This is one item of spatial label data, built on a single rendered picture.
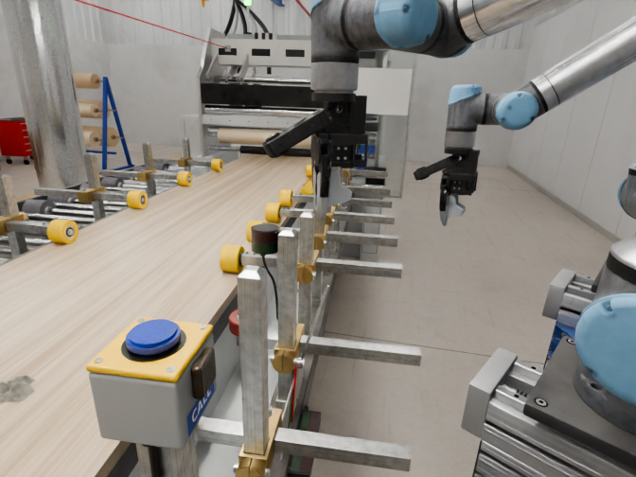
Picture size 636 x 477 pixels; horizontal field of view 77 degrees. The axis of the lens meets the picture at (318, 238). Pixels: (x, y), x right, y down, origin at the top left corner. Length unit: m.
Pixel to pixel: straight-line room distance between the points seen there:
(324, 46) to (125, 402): 0.52
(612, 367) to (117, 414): 0.43
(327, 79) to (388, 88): 2.64
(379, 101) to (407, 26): 2.71
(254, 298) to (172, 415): 0.28
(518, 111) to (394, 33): 0.44
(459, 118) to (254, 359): 0.75
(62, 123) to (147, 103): 6.92
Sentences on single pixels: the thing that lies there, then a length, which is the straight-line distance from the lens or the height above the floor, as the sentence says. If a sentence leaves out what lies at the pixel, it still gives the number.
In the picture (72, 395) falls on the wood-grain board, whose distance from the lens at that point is 0.86.
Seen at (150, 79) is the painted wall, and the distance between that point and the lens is 11.50.
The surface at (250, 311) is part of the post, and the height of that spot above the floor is 1.11.
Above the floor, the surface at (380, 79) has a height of 1.52.
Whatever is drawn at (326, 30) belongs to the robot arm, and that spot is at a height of 1.50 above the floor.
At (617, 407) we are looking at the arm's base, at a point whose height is 1.06.
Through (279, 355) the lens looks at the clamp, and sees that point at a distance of 0.91.
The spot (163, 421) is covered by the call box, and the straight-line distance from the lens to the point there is 0.34.
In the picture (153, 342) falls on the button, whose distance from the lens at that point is 0.33.
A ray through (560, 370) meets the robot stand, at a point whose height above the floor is 1.04.
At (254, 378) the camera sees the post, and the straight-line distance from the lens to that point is 0.66.
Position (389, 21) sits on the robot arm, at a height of 1.50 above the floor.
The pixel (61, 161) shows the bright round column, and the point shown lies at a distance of 4.82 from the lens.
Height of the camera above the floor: 1.41
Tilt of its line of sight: 20 degrees down
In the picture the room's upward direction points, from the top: 2 degrees clockwise
